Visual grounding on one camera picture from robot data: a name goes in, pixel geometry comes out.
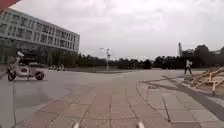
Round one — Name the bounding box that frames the row of dark trees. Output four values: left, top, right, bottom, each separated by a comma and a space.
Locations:
49, 44, 224, 70

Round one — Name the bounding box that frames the grey stone slab pavement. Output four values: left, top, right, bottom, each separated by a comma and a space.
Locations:
0, 68, 224, 128

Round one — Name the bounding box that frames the robot's own part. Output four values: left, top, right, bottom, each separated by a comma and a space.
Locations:
72, 121, 81, 128
136, 121, 146, 128

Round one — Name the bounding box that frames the tall thin tower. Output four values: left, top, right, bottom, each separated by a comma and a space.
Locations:
177, 42, 183, 58

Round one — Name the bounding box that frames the grey glass-fronted building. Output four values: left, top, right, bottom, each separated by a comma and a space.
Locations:
0, 7, 81, 66

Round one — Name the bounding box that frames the person on scooter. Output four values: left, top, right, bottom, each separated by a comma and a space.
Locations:
6, 50, 46, 82

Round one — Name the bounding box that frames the dark paved strip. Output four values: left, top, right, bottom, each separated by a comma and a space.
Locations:
141, 74, 224, 122

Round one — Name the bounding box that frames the yellow metal barrier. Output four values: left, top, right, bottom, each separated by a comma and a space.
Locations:
189, 66, 224, 95

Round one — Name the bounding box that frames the pale lamp post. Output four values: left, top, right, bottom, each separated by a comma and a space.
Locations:
99, 47, 112, 72

